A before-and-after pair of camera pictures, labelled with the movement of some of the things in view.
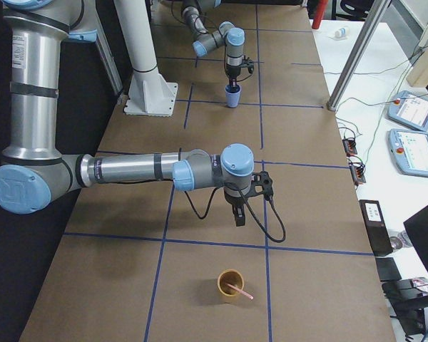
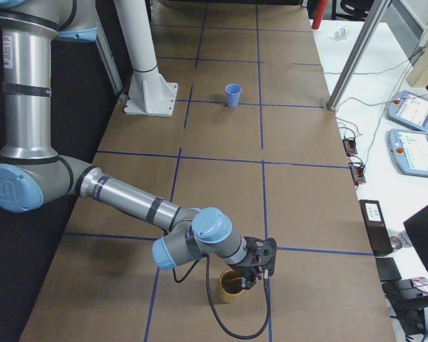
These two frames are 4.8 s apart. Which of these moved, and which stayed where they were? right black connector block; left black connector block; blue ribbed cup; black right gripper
Moved: black right gripper
Stayed: blue ribbed cup; right black connector block; left black connector block
